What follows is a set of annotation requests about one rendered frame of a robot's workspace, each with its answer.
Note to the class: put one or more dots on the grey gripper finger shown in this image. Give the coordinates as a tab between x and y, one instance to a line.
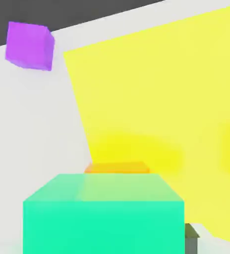
190	241

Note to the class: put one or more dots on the small turquoise cube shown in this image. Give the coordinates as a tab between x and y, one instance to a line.
103	222

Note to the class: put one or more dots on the small orange cube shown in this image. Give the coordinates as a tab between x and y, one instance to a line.
117	167

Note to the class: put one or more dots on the small purple cube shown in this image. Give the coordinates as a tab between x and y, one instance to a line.
28	46

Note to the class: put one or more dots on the large yellow box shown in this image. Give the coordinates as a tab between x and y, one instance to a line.
158	95

